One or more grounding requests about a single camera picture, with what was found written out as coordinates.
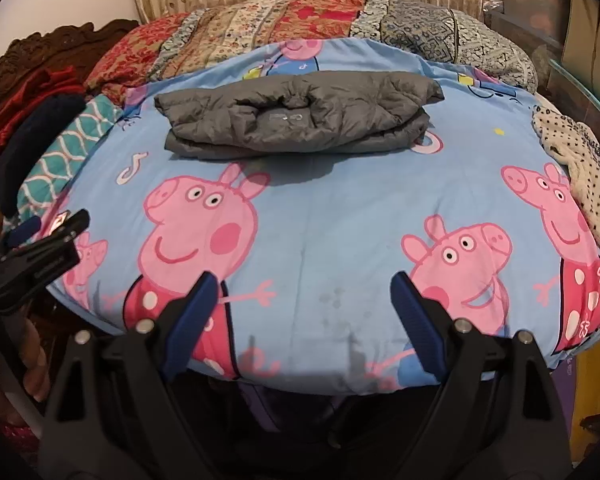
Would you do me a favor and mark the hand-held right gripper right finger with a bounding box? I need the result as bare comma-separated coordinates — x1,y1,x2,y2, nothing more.
390,271,573,480

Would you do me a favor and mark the person's left hand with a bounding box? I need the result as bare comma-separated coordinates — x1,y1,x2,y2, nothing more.
0,310,51,421

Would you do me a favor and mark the dark navy cloth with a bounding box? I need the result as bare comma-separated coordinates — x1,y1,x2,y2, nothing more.
0,94,88,218

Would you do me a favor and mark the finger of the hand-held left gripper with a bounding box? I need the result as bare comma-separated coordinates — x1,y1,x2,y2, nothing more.
0,241,82,316
0,209,92,261

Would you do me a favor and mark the red cloth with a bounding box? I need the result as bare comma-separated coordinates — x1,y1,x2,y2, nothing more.
0,67,83,146

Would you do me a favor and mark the grey-blue patterned pillow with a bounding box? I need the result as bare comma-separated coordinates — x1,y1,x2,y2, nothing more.
352,0,539,93

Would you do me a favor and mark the grey quilted jacket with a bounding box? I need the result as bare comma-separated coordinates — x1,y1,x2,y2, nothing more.
154,71,445,161

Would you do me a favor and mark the white black-dotted cloth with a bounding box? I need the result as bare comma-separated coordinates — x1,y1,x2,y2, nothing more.
531,105,600,268

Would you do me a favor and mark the blue cartoon pig bed sheet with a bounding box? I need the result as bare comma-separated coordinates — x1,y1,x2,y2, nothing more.
45,37,600,395

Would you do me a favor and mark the teal wave-patterned pillow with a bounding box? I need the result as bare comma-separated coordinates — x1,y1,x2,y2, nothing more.
17,96,126,226

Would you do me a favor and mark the clear plastic storage bin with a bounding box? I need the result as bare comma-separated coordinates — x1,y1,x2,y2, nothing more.
482,0,573,58

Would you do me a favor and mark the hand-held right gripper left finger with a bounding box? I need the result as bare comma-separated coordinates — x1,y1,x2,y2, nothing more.
37,271,219,480

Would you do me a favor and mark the carved wooden headboard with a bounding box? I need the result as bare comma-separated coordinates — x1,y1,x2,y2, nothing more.
0,19,141,106

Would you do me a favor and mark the red floral patchwork quilt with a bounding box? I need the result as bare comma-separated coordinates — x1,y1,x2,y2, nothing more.
85,0,381,101

